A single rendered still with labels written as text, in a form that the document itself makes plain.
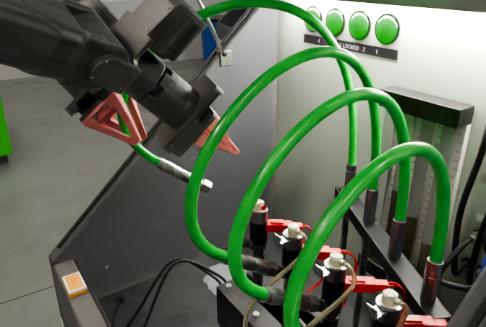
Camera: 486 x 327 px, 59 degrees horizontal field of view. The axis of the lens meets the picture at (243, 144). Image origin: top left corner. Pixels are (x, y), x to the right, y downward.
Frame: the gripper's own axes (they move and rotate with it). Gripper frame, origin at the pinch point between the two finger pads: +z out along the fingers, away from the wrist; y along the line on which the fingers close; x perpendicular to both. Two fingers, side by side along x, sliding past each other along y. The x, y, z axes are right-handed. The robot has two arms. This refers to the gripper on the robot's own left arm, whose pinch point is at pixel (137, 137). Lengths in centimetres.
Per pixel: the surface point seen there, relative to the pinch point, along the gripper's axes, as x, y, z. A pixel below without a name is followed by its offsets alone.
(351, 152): -21.9, 11.4, 25.6
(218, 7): -21.7, 0.0, -5.1
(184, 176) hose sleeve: 0.1, 3.2, 9.2
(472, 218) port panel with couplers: -29, 4, 44
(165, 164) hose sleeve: 0.5, 2.1, 5.8
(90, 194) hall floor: 135, 220, -18
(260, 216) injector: -5.8, -0.6, 21.1
